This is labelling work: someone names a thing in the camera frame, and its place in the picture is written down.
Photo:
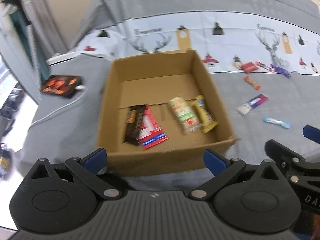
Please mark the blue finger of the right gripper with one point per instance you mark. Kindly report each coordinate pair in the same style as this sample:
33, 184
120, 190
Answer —
311, 133

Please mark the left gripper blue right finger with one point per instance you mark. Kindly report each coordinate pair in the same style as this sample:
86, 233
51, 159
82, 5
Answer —
215, 163

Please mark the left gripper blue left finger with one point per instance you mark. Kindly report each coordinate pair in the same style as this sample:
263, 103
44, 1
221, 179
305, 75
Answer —
96, 161

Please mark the light blue candy bar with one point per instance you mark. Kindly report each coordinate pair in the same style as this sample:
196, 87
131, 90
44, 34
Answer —
276, 122

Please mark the yellow snack bar wrapper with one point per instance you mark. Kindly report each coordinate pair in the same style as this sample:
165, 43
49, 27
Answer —
206, 119

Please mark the clear rice cracker packet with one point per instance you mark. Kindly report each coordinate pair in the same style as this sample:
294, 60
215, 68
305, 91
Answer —
183, 113

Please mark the purple pink snack packet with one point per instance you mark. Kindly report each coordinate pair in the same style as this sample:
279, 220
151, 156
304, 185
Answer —
252, 104

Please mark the black chocolate bar wrapper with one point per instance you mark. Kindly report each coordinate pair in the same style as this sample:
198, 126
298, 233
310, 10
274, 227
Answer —
134, 123

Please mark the large red spicy snack packet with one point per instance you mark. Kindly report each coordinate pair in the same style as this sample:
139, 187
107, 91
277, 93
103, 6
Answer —
151, 133

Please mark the purple chocolate wrapper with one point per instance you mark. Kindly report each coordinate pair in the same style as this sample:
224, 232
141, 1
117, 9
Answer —
281, 71

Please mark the small red orange candy bar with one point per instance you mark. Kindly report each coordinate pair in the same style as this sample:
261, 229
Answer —
252, 83

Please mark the thin red stick packet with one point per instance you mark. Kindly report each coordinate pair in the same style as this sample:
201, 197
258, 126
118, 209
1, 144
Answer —
265, 67

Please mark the small red square packet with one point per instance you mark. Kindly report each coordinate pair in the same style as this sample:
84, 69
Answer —
249, 67

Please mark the brown cardboard box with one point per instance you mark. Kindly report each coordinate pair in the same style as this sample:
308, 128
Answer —
153, 80

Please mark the black smartphone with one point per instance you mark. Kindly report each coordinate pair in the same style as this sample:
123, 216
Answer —
61, 85

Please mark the dark shoes on floor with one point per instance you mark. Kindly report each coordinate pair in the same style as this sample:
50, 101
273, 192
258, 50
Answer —
10, 109

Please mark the grey patterned sofa cover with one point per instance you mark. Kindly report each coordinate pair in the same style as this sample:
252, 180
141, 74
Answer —
225, 34

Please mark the grey curtain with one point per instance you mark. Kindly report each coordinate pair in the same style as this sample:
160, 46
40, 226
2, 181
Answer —
51, 38

